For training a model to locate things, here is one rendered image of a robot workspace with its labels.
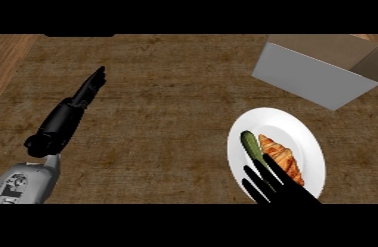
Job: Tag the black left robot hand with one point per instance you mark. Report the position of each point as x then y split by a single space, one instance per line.
61 119

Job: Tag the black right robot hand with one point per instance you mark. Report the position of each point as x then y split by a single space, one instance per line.
286 189

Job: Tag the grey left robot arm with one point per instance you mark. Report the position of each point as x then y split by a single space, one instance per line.
24 184

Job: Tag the golden brown croissant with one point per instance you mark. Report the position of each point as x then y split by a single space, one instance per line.
283 156

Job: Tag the white plate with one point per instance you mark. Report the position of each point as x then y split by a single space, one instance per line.
296 137

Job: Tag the open cardboard box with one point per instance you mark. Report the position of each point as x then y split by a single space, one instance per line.
320 67

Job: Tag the green cucumber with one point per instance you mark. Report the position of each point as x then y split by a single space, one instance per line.
252 146

